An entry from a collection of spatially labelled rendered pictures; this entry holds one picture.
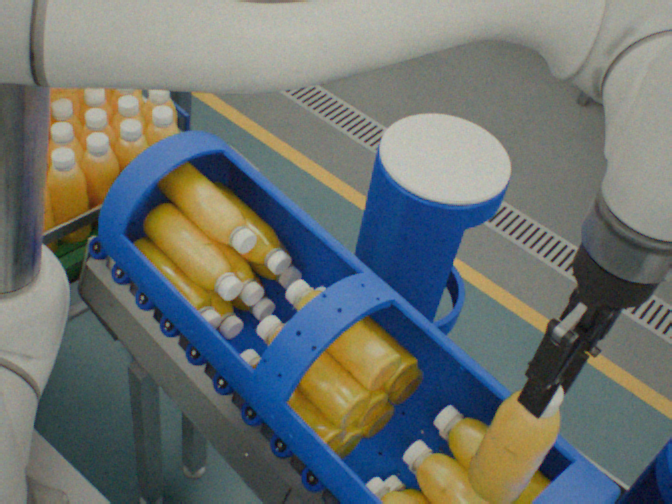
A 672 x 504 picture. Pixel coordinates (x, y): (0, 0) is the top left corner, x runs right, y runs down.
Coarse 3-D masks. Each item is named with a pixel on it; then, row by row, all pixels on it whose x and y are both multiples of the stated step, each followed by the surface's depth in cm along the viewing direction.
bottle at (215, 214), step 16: (176, 176) 142; (192, 176) 142; (176, 192) 142; (192, 192) 140; (208, 192) 140; (192, 208) 140; (208, 208) 138; (224, 208) 138; (208, 224) 138; (224, 224) 137; (240, 224) 138; (224, 240) 138
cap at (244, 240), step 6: (240, 234) 137; (246, 234) 137; (252, 234) 137; (234, 240) 137; (240, 240) 136; (246, 240) 137; (252, 240) 138; (234, 246) 137; (240, 246) 137; (246, 246) 138; (252, 246) 139; (240, 252) 138; (246, 252) 139
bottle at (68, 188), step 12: (60, 168) 154; (72, 168) 155; (48, 180) 156; (60, 180) 155; (72, 180) 156; (84, 180) 159; (60, 192) 156; (72, 192) 157; (84, 192) 160; (60, 204) 159; (72, 204) 159; (84, 204) 161; (60, 216) 161; (72, 216) 161; (84, 228) 165; (72, 240) 166
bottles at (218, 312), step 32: (160, 256) 142; (192, 288) 139; (256, 288) 141; (224, 320) 144; (416, 384) 138; (320, 416) 126; (384, 416) 137; (352, 448) 135; (416, 448) 125; (448, 480) 121
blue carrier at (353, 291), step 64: (128, 192) 137; (256, 192) 155; (128, 256) 138; (320, 256) 148; (192, 320) 131; (256, 320) 152; (320, 320) 120; (384, 320) 142; (256, 384) 124; (448, 384) 136; (320, 448) 118; (384, 448) 138; (448, 448) 136
